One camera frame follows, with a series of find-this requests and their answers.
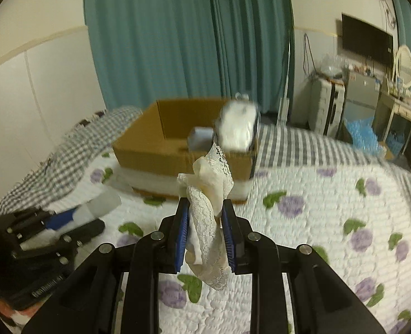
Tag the box with blue plastic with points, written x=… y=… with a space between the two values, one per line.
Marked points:
x=360 y=134

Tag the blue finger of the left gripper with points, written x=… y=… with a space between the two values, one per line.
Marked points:
x=59 y=220

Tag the open cardboard box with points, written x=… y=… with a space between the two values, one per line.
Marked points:
x=166 y=140

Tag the grey checked bedsheet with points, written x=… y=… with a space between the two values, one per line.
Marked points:
x=58 y=175

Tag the small silver refrigerator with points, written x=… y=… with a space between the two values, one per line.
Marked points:
x=361 y=97

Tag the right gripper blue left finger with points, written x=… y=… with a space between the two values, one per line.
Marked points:
x=181 y=227

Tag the white flat mop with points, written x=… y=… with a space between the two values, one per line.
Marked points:
x=284 y=101

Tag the white floral quilt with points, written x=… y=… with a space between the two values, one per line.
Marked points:
x=327 y=250

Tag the black wall television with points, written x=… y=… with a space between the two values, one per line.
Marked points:
x=367 y=40

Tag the white dressing table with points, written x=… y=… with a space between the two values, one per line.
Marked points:
x=387 y=108

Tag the floral tissue pack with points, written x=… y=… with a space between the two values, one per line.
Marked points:
x=236 y=126

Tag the grey sock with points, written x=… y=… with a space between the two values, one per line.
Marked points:
x=97 y=207

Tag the white oval vanity mirror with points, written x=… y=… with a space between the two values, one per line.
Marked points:
x=402 y=68

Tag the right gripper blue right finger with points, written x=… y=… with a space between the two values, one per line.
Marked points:
x=233 y=238

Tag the cream lace cloth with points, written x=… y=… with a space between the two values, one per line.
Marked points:
x=206 y=189

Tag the white suitcase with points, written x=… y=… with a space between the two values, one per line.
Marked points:
x=326 y=107

